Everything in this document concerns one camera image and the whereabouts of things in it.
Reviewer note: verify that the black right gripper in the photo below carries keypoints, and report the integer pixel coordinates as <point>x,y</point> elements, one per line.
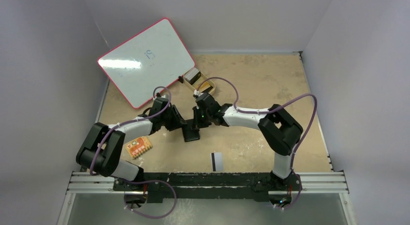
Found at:
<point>197,116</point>

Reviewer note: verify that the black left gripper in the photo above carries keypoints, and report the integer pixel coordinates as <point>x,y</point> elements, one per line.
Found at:
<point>178,122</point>

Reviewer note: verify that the black card holder wallet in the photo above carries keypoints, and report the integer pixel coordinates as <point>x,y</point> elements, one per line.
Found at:
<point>190,131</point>

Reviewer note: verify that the grey card with magnetic stripe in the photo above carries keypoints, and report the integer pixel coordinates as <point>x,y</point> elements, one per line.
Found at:
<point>217,161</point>

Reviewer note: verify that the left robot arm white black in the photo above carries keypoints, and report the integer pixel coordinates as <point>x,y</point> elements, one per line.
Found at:
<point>101,150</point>

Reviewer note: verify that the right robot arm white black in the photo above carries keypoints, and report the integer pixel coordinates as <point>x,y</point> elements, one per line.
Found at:
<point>281,131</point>

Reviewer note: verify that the gold card in tray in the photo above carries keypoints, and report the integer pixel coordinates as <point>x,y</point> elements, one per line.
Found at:
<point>205,87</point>

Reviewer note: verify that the beige oval card tray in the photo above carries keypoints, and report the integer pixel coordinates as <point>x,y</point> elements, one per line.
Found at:
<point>199,82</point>

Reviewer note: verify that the grey card stack in tray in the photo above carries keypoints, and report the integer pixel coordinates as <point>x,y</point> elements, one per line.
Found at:
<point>192,75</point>

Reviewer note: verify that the orange snack packet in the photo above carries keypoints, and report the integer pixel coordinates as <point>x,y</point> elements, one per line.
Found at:
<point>138,147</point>

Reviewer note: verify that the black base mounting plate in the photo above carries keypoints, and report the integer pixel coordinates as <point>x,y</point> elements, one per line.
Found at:
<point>258,186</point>

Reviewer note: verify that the white board with pink frame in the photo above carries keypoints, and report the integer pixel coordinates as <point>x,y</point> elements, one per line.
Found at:
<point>154,57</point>

